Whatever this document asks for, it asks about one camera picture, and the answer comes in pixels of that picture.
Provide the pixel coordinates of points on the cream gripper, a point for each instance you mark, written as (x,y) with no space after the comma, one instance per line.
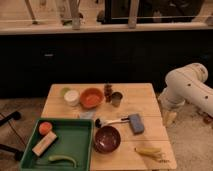
(168,117)

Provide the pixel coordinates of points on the yellow banana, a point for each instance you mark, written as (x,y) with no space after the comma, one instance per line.
(151,152)

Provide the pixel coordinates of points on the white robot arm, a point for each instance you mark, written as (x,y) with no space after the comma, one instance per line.
(186,84)

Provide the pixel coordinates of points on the small metal cup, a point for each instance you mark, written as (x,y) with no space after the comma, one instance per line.
(116,99)

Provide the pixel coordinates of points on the white cup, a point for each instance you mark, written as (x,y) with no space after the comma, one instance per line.
(72,97)

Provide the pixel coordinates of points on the blue sponge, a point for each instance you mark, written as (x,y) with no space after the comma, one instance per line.
(136,124)

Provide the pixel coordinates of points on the dark purple bowl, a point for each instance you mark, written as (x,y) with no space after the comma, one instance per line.
(106,140)

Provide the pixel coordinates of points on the orange bowl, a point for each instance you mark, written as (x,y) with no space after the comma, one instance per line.
(91,97)

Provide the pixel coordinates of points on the pale blue cloth piece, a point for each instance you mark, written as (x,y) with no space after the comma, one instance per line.
(87,115)

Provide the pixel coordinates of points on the green plastic tray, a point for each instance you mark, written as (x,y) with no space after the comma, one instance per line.
(74,139)

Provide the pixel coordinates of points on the light green lid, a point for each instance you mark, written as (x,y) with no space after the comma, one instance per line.
(64,91)

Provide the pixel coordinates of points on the green cucumber toy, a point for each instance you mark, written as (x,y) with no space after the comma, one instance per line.
(54,158)

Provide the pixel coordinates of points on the wooden block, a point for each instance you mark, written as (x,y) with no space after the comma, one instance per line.
(44,143)

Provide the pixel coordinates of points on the orange tomato toy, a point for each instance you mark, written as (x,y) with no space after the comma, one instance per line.
(45,127)

